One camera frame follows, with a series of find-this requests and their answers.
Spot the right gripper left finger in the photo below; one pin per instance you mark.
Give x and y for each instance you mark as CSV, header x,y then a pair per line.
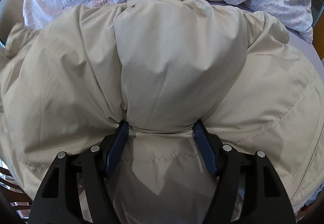
x,y
57,199

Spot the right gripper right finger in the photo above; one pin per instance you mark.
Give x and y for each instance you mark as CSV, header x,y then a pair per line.
x,y
265,199

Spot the beige puffer jacket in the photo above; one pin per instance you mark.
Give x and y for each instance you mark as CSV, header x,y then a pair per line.
x,y
161,65

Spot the dark wooden chair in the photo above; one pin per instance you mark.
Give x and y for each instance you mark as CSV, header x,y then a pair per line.
x,y
18,200

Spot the lavender bed sheet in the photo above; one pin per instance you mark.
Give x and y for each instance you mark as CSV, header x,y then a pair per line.
x,y
306,49

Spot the wooden door frame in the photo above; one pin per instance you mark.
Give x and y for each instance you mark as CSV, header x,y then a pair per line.
x,y
318,40

